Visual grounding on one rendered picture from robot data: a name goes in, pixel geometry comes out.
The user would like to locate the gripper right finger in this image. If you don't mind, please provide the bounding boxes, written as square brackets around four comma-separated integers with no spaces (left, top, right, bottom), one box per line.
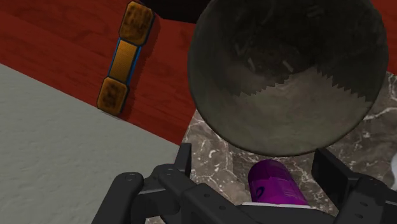
[311,148,397,224]

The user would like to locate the purple bottle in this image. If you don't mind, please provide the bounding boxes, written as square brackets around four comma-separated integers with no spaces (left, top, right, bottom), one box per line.
[247,158,310,207]

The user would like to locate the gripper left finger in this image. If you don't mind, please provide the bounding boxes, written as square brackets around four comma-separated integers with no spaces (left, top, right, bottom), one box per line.
[92,143,249,224]

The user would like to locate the large grey bowl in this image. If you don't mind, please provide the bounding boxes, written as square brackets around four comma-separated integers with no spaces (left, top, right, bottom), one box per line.
[187,0,390,157]

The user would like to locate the orange and blue dumbbell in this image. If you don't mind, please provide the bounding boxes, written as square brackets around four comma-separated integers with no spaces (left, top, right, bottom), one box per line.
[96,0,155,117]

